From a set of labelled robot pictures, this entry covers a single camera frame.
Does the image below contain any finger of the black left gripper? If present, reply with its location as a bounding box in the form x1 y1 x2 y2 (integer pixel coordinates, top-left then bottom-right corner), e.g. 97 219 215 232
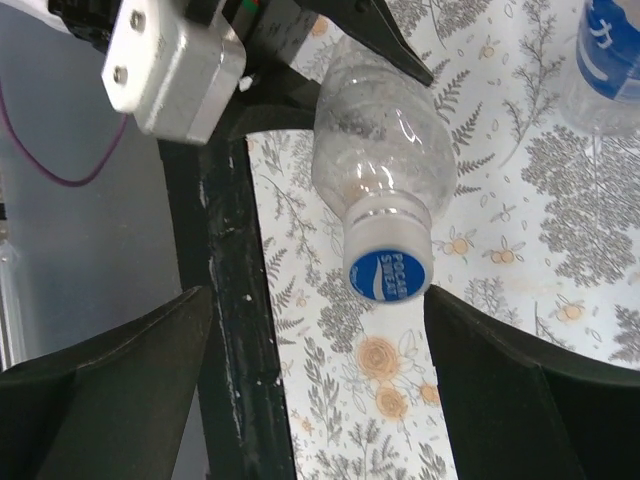
299 0 433 86
219 64 321 140

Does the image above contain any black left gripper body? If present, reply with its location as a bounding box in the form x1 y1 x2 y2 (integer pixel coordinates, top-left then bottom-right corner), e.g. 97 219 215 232
184 1 319 90

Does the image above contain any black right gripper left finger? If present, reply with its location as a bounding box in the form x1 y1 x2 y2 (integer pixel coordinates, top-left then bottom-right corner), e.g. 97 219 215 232
1 287 212 479

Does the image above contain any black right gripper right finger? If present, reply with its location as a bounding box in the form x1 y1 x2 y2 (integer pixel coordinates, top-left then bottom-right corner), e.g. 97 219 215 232
424 286 639 479

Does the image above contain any clear plastic bottle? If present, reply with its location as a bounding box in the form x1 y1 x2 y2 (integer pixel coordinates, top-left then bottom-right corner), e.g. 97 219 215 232
311 36 457 221

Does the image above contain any blue label water bottle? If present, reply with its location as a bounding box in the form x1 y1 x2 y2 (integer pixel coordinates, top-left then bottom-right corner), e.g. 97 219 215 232
561 0 639 136

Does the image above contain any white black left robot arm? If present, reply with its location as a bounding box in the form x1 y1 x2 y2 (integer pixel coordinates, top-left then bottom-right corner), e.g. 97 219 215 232
16 1 433 145

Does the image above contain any floral table mat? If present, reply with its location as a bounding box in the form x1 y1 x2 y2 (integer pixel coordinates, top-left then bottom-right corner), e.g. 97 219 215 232
247 1 639 479

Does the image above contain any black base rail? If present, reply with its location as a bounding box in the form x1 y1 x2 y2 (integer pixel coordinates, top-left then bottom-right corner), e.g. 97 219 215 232
158 137 296 479

